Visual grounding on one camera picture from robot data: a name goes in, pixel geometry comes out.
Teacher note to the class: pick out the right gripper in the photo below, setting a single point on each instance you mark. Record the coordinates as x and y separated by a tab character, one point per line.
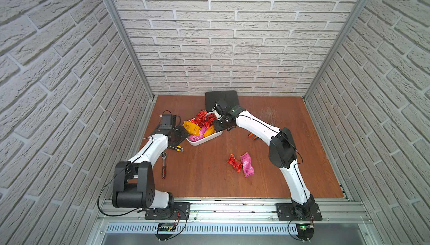
218	127

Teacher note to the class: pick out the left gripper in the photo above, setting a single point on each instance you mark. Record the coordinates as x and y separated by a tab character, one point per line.
181	134

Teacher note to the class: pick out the orange tea bag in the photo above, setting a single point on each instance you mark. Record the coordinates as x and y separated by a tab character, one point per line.
191	128

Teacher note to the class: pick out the red tea bag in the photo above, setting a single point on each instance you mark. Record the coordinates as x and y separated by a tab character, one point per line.
235	163

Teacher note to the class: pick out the pink tea bag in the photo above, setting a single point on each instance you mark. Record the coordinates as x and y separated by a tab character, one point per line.
247	167
195	138

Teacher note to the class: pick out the yellow tea bag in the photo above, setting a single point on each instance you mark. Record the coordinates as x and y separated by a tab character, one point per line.
210	131

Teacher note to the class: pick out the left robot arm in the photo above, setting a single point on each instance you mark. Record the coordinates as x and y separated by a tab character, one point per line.
134	181

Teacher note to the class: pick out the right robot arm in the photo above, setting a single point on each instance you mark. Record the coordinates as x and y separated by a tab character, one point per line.
282	151

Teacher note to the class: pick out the black plastic tool case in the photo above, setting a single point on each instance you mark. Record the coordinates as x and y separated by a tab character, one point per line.
229	96

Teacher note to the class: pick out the left controller board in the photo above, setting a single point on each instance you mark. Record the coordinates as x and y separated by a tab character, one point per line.
165	231

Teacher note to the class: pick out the controller board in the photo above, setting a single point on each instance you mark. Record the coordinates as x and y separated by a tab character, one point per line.
165	231
305	232

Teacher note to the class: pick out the right controller board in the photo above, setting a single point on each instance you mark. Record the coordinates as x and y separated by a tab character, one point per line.
305	232

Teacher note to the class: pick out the red handled ratchet wrench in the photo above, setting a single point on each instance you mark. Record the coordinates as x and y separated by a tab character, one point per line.
164	156

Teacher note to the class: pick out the orange handled pliers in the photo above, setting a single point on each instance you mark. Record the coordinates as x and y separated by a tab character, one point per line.
253	136

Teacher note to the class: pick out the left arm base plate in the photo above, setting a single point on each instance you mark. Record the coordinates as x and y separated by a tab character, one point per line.
179	211

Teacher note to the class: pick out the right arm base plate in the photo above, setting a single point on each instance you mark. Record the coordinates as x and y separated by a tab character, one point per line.
291	211

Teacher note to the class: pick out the aluminium front rail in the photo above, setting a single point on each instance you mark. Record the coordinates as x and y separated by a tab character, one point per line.
248	210

